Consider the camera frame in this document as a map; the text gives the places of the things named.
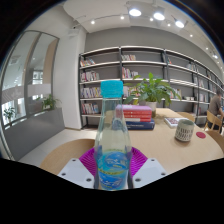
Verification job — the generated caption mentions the grey wall shelf unit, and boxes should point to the grey wall shelf unit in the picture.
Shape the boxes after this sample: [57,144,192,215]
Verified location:
[78,45,224,129]

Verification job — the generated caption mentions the person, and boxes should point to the person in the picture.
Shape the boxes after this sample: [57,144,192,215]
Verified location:
[207,88,224,132]

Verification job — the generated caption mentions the round ceiling lights group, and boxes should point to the round ceiling lights group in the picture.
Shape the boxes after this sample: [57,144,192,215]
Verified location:
[89,6,219,61]

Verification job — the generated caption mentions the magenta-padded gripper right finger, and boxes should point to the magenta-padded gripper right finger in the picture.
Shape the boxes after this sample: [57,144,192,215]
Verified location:
[128,146,168,190]

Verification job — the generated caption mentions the slatted wooden chair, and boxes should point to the slatted wooden chair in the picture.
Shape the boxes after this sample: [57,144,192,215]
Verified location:
[203,109,224,134]

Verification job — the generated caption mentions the clear blue-capped drink bottle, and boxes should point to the clear blue-capped drink bottle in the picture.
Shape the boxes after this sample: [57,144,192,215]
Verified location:
[93,79,134,192]

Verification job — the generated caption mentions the pink hardcover book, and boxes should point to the pink hardcover book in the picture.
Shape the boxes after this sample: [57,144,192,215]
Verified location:
[115,104,153,116]

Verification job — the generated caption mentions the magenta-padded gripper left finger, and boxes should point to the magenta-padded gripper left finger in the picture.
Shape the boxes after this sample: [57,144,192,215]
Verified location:
[57,147,101,190]

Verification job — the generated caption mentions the green potted table plant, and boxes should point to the green potted table plant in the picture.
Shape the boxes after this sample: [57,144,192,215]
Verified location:
[123,72,174,118]

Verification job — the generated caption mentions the red hardcover book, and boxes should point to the red hardcover book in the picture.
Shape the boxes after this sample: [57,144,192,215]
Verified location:
[122,113,153,123]

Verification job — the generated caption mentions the green window potted plant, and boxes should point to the green window potted plant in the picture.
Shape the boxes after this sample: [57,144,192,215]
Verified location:
[2,106,17,124]
[39,94,62,112]

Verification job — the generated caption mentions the grey-green patterned ceramic mug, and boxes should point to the grey-green patterned ceramic mug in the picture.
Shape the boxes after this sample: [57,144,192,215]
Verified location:
[174,118,196,143]

